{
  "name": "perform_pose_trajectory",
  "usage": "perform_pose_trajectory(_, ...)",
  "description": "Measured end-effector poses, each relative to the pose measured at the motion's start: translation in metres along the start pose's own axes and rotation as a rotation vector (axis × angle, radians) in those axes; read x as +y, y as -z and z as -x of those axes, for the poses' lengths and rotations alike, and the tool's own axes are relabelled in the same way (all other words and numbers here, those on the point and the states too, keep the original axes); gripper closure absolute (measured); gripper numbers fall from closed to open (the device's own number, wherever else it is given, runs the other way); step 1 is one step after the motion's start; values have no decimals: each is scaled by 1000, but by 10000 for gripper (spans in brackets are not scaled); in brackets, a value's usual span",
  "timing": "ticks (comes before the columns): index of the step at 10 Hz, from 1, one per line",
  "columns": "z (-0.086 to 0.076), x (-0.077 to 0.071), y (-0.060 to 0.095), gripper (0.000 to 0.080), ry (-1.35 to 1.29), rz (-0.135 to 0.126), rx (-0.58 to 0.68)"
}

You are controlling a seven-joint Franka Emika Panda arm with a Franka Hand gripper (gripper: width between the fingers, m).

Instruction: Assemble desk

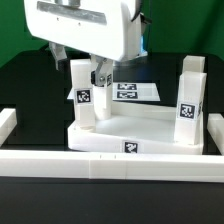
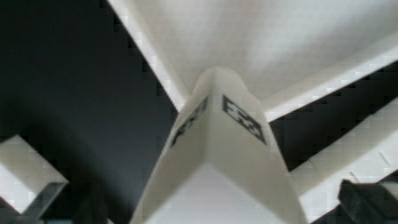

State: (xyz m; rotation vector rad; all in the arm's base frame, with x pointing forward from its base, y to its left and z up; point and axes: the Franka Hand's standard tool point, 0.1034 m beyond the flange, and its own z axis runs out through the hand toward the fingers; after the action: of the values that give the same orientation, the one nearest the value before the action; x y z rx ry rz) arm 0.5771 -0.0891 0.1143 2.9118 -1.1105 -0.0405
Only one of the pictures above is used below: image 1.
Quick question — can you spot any white desk top tray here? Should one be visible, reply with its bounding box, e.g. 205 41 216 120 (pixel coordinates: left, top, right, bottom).
68 102 204 155

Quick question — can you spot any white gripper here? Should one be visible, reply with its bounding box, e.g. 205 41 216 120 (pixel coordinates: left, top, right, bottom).
24 0 141 87

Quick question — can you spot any white left fence block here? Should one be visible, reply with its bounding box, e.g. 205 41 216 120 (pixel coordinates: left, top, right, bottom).
0 108 17 147

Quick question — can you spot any white right fence block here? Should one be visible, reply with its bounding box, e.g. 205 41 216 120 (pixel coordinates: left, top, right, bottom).
207 113 224 156

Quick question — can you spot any white fence block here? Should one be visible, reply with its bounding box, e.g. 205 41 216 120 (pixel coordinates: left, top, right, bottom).
0 108 17 147
207 113 224 156

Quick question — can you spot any fiducial marker sheet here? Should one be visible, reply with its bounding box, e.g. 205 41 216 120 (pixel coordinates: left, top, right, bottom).
67 81 161 102

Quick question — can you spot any white front fence bar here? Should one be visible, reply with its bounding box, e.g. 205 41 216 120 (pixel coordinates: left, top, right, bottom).
0 150 224 183

